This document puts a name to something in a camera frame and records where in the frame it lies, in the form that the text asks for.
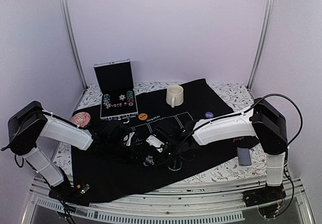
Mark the front aluminium rail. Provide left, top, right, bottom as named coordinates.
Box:
left=24, top=176, right=312, bottom=224

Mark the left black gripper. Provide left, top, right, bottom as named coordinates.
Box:
left=106, top=139, right=146, bottom=164

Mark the cream ceramic mug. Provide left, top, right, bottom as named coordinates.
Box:
left=166, top=85, right=184, bottom=108

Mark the aluminium poker chip case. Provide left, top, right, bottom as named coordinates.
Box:
left=94, top=58, right=138, bottom=124

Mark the clear black dealer button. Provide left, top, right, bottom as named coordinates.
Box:
left=168, top=158, right=182, bottom=171

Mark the orange big blind button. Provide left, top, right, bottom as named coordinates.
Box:
left=138, top=113, right=148, bottom=121

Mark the blue patterned card deck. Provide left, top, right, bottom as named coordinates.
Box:
left=237, top=147, right=252, bottom=166

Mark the red triangle black token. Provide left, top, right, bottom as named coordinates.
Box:
left=232, top=136, right=245, bottom=142

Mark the left aluminium frame post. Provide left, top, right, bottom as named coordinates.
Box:
left=60, top=0, right=88, bottom=91

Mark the black poker table mat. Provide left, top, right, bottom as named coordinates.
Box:
left=71, top=79, right=258, bottom=204

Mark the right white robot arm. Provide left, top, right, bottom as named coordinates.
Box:
left=146, top=94, right=292, bottom=202

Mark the aluminium frame post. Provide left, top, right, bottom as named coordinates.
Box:
left=60, top=0, right=88, bottom=91
left=247, top=0, right=274, bottom=91

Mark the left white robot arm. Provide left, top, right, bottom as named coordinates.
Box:
left=1, top=101, right=136, bottom=201

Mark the right aluminium frame post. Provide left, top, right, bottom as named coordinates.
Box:
left=247, top=0, right=274, bottom=91

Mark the white poker chip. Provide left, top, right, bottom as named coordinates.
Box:
left=119, top=94, right=126, bottom=101

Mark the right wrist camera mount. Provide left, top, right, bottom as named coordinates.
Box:
left=146, top=134, right=166, bottom=153

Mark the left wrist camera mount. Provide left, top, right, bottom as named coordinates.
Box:
left=123, top=132, right=135, bottom=146

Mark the dice row in case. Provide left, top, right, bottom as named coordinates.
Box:
left=112, top=103, right=127, bottom=108

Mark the small green circuit board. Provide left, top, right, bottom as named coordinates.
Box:
left=76, top=184, right=91, bottom=195

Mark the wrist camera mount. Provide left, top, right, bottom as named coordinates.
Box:
left=146, top=134, right=166, bottom=153
left=123, top=132, right=135, bottom=146

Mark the poker chip stack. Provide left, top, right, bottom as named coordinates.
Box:
left=143, top=155, right=155, bottom=167
left=126, top=91, right=134, bottom=106

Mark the purple small blind button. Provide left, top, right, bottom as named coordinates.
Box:
left=204, top=111, right=214, bottom=119

